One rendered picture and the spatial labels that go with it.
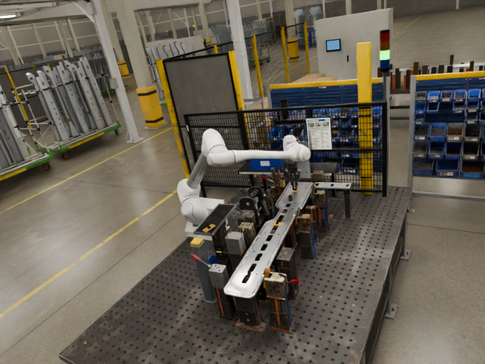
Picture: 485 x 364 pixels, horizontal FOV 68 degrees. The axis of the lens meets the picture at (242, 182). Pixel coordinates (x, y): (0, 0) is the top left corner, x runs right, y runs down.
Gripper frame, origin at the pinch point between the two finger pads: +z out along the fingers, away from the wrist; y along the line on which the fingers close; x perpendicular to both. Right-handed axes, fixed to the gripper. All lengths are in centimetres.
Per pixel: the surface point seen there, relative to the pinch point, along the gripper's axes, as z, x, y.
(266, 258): 6, -85, 5
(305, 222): 4.9, -44.2, 19.3
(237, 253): 6, -84, -15
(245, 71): -39, 376, -192
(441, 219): 106, 137, 117
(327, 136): -22, 54, 17
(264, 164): -3, 34, -37
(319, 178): 3.8, 22.6, 14.7
